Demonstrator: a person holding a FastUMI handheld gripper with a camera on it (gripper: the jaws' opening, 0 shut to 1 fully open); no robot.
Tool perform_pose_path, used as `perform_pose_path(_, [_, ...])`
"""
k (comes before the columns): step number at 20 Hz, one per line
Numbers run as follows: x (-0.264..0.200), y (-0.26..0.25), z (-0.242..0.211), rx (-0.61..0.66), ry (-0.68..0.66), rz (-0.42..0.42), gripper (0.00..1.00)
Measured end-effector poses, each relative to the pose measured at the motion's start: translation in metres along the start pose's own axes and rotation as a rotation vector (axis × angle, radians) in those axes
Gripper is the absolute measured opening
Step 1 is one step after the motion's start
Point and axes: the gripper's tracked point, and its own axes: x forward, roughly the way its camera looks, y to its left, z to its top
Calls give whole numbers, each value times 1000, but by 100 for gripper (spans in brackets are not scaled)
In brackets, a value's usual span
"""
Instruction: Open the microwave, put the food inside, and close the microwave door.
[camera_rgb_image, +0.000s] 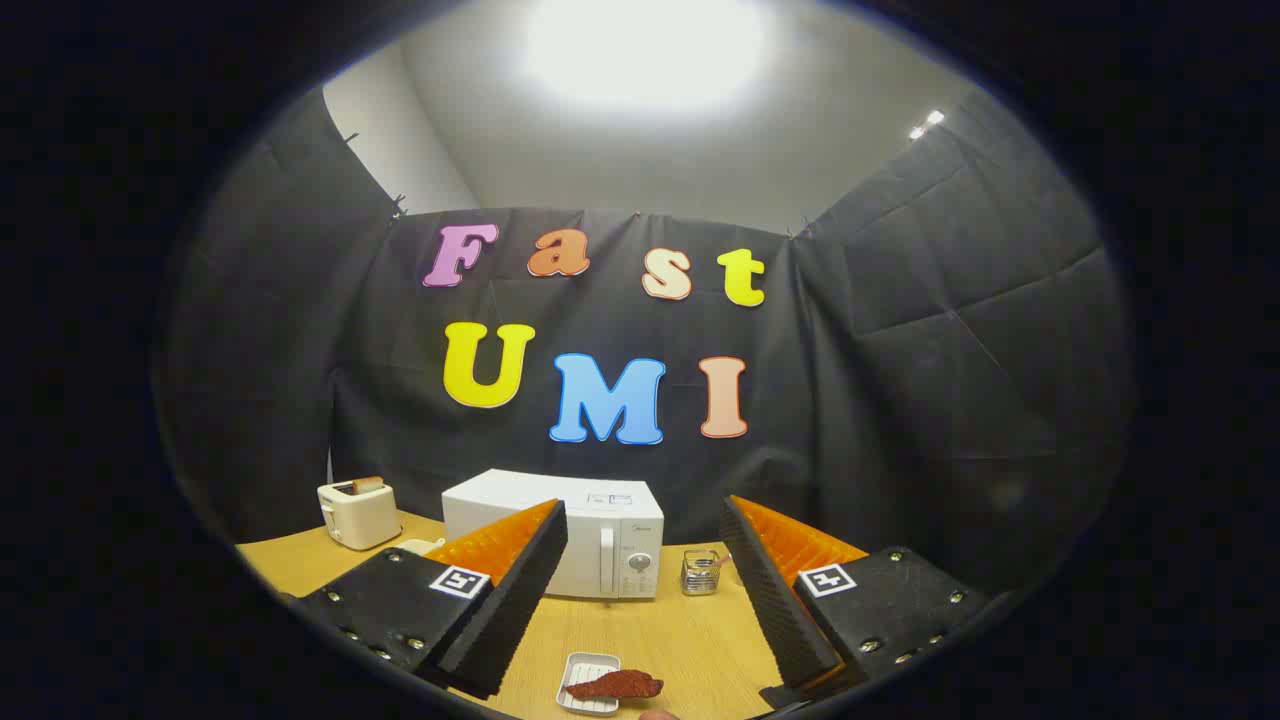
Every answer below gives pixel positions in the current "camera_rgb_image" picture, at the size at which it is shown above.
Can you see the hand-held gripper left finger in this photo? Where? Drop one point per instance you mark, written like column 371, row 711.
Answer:
column 520, row 600

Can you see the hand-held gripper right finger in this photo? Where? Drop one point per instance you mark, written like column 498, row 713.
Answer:
column 775, row 600

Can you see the white toaster oven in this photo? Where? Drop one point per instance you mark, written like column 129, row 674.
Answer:
column 620, row 535

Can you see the brown cooked meat piece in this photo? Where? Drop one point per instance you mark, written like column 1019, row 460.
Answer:
column 620, row 684

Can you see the cream pop-up toaster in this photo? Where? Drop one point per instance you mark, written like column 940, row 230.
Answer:
column 360, row 518

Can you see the small white rectangular tray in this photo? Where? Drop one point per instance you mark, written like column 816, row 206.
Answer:
column 585, row 664

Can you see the white divided bean dish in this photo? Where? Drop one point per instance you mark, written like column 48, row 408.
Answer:
column 420, row 546

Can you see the toast bread slice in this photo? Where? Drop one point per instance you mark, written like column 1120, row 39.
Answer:
column 367, row 485

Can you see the small ceiling spotlight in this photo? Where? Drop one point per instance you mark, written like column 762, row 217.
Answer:
column 928, row 122

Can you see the bright ceiling light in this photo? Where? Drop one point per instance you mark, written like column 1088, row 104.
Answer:
column 645, row 45

